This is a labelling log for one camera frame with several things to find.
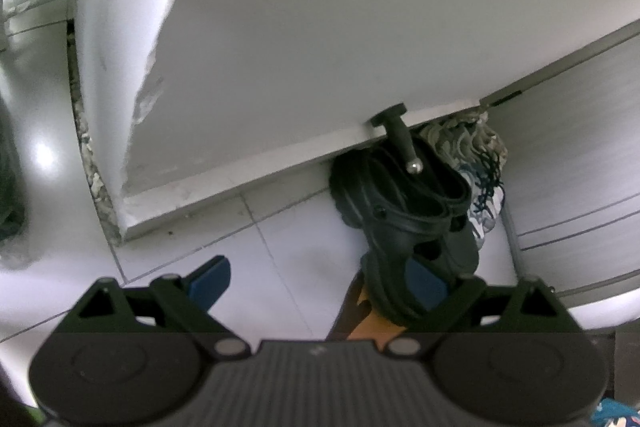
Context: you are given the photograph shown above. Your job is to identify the black chunky clog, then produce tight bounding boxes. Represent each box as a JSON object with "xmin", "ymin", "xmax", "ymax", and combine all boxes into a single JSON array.
[
  {"xmin": 361, "ymin": 205, "xmax": 480, "ymax": 326},
  {"xmin": 330, "ymin": 141, "xmax": 472, "ymax": 233}
]

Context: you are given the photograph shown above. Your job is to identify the white patterned sneaker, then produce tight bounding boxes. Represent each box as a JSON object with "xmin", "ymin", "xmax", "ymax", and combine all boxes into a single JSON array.
[{"xmin": 419, "ymin": 110, "xmax": 508, "ymax": 172}]

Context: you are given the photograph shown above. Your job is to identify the wall door stopper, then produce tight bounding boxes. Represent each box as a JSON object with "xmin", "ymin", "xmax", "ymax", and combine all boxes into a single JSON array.
[{"xmin": 370, "ymin": 103, "xmax": 424, "ymax": 174}]

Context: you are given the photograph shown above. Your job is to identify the orange cat-shaped floor mat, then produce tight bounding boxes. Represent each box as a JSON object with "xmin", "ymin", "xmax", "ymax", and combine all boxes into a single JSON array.
[{"xmin": 326, "ymin": 271, "xmax": 406, "ymax": 350}]

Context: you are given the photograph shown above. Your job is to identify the grey sneaker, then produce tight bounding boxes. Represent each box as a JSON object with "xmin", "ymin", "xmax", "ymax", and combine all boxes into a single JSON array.
[{"xmin": 459, "ymin": 150, "xmax": 504, "ymax": 249}]

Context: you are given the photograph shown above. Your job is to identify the grey door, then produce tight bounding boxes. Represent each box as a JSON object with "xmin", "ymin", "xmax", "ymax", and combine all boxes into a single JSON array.
[{"xmin": 485, "ymin": 23, "xmax": 639, "ymax": 307}]

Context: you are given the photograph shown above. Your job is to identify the teal blue printed garment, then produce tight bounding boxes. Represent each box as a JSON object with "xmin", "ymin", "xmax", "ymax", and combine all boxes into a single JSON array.
[{"xmin": 590, "ymin": 398, "xmax": 640, "ymax": 427}]

